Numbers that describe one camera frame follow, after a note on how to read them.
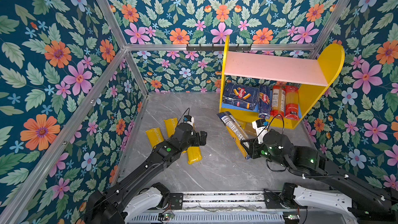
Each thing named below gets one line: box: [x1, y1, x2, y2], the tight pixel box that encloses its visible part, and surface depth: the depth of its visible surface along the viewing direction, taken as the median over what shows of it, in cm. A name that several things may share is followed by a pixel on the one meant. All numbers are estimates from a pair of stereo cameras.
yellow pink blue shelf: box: [219, 35, 346, 130], surface depth 80 cm
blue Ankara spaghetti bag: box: [216, 111, 250, 159], surface depth 69 cm
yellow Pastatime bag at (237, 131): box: [217, 111, 251, 160], surface depth 69 cm
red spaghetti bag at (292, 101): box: [284, 82, 302, 121], surface depth 95 cm
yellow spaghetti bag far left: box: [145, 127, 165, 149], surface depth 98 cm
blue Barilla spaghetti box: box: [258, 84, 272, 120], surface depth 93 cm
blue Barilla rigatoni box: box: [222, 82, 260, 111], surface depth 93 cm
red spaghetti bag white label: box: [270, 85, 287, 120], surface depth 94 cm
